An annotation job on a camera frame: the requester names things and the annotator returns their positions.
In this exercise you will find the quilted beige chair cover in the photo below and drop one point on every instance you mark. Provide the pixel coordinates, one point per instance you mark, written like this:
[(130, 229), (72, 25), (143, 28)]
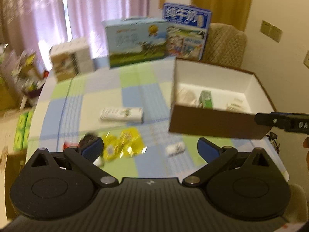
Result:
[(225, 45)]

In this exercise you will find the person's left hand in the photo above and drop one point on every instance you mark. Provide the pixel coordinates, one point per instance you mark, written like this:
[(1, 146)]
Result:
[(306, 146)]

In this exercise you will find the pink curtain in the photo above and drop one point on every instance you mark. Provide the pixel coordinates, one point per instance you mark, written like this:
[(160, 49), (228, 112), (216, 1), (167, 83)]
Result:
[(38, 25)]

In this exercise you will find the white ointment box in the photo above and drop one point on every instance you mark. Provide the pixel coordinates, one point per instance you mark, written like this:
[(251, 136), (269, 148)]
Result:
[(120, 114)]

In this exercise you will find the dark brown hair scrunchie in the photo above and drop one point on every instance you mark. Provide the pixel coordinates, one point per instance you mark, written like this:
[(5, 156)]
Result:
[(87, 138)]

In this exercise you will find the white pill bottle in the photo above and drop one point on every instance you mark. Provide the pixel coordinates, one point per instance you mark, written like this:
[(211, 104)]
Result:
[(175, 149)]

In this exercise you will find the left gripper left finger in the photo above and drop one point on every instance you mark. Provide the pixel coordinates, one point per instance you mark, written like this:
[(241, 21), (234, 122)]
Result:
[(82, 158)]

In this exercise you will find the red candy packet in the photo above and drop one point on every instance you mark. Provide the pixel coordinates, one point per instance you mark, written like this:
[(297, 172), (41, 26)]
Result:
[(69, 145)]

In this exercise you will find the yellow wooden door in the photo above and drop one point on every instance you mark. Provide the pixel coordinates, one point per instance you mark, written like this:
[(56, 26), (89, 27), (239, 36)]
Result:
[(221, 2)]

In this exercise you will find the yellow snack pouch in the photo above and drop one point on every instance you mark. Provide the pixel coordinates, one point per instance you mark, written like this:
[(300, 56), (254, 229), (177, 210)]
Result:
[(128, 144)]

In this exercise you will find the white sock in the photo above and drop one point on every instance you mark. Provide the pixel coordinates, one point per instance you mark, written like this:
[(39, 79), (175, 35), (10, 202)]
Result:
[(186, 97)]

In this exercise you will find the light blue milk carton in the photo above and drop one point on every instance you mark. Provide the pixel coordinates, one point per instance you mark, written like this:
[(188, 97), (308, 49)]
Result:
[(135, 39)]

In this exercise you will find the white plastic hair claw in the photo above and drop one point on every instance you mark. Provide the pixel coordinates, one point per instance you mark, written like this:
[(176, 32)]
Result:
[(236, 105)]

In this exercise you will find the wall power sockets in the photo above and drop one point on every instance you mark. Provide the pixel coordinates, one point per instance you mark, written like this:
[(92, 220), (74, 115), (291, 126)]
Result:
[(271, 31)]

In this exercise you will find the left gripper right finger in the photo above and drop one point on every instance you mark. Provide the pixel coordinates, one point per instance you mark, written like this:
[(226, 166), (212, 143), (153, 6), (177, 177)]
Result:
[(218, 159)]

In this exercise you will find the brown cardboard storage box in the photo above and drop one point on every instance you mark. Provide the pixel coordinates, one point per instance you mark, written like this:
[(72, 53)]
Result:
[(225, 84)]

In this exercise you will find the green tissue packs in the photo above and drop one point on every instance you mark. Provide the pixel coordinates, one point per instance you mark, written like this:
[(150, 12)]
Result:
[(22, 130)]

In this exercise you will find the white beige product box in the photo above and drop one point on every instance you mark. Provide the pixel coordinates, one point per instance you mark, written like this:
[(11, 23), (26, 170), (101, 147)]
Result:
[(71, 59)]

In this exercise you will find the dark blue milk carton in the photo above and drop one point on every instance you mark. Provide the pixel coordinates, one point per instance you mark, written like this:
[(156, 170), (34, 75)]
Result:
[(187, 30)]

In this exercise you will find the green white medicine box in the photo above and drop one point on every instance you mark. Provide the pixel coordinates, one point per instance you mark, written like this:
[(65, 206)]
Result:
[(205, 99)]

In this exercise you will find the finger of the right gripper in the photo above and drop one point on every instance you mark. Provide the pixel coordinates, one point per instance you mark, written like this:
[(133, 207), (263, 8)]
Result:
[(271, 119)]

